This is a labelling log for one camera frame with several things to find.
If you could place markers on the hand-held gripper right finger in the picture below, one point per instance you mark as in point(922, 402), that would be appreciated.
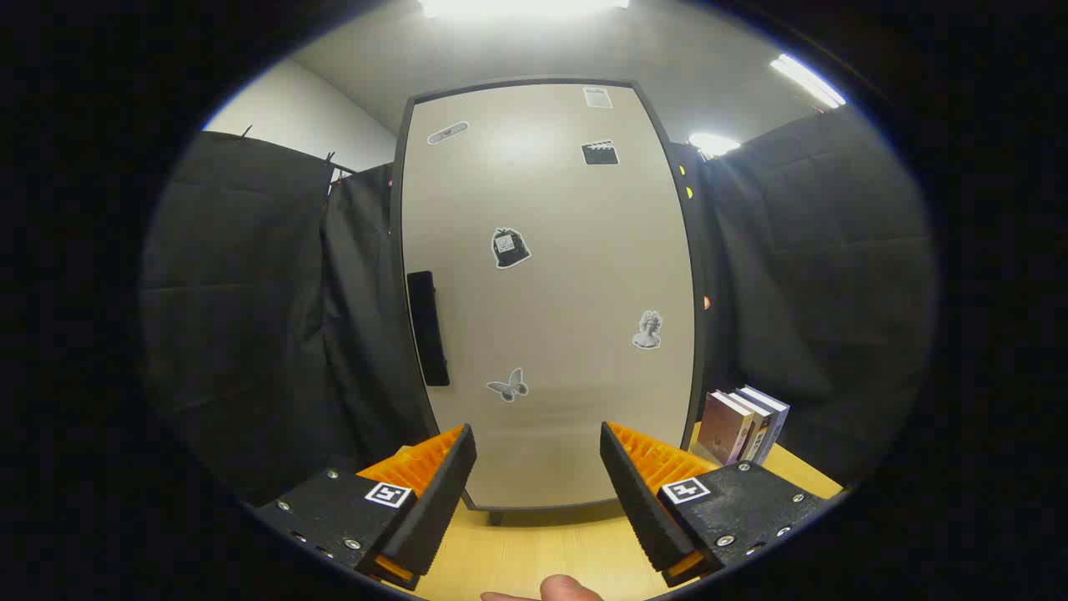
point(638, 501)

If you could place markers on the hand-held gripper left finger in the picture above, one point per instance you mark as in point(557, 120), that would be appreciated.
point(434, 509)

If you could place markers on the dark cover book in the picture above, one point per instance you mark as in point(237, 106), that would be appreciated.
point(759, 430)

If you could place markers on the grey cabinet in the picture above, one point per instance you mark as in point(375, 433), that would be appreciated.
point(702, 376)

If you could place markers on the small ceiling light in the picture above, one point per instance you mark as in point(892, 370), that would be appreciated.
point(713, 143)

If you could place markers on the long strip ceiling light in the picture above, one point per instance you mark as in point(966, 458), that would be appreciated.
point(808, 81)

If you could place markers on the large ceiling light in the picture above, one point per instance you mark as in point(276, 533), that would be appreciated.
point(521, 7)

